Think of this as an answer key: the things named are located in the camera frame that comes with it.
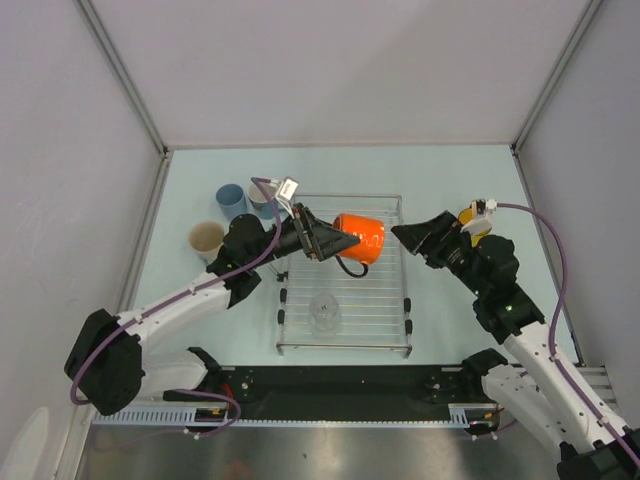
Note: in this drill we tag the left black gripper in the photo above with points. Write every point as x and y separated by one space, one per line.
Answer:
320 240

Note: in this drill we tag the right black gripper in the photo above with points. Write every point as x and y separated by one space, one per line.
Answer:
430 238

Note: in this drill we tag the orange ceramic mug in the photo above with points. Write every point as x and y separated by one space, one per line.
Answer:
371 234

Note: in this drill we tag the yellow ceramic mug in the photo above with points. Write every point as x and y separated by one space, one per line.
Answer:
464 217

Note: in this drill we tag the clear glass cup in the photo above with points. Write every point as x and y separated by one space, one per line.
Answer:
325 316

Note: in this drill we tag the blue textured ceramic mug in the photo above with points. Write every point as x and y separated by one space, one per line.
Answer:
260 202

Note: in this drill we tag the blue-grey plastic tumbler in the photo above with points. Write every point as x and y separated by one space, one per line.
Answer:
231 200

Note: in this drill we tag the beige ceramic mug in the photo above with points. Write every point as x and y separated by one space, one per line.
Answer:
205 239

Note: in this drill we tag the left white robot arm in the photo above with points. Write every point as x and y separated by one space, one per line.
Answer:
106 364

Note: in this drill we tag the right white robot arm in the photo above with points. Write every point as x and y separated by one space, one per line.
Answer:
552 400

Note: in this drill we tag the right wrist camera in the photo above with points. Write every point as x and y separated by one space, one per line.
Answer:
483 210

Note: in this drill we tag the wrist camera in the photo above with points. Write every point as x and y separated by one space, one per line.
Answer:
284 192
483 210

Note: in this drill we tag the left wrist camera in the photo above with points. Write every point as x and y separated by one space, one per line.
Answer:
284 192

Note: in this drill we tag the metal wire dish rack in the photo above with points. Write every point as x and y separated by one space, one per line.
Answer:
376 309

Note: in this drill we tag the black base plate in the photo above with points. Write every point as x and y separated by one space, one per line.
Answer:
393 393

